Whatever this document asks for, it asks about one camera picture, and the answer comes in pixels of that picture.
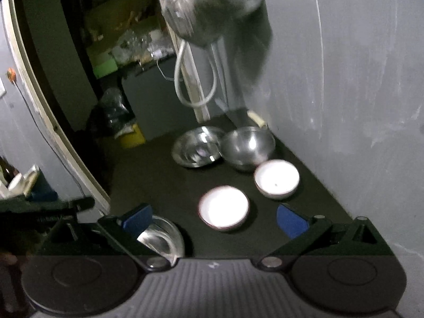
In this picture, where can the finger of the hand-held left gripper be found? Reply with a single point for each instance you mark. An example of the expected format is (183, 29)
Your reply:
(82, 202)

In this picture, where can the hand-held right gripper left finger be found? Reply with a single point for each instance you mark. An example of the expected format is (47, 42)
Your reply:
(137, 220)

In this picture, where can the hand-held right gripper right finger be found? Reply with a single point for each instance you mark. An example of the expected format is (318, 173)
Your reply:
(291, 220)

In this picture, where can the clear glass bowl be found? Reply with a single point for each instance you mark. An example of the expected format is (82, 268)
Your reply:
(162, 235)

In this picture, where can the white bowl with dot mark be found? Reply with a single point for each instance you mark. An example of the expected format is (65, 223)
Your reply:
(276, 179)

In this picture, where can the white bowl red rim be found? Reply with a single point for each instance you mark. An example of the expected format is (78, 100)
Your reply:
(223, 208)

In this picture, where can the steel bowl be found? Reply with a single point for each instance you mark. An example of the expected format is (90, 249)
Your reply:
(246, 147)

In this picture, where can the steel plate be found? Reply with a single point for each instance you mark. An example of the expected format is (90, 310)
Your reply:
(195, 150)

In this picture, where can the yellow bin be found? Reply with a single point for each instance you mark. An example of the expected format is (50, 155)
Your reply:
(132, 136)

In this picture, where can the black plastic bag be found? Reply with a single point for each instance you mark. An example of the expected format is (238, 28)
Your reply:
(111, 107)

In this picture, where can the dark cabinet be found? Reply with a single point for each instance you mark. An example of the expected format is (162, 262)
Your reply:
(155, 102)

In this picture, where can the green box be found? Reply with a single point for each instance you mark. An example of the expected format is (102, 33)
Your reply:
(104, 67)

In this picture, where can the cream door frame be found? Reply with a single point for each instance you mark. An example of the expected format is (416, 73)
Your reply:
(36, 89)

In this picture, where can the orange wall plug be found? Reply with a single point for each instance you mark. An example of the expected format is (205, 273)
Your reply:
(11, 73)

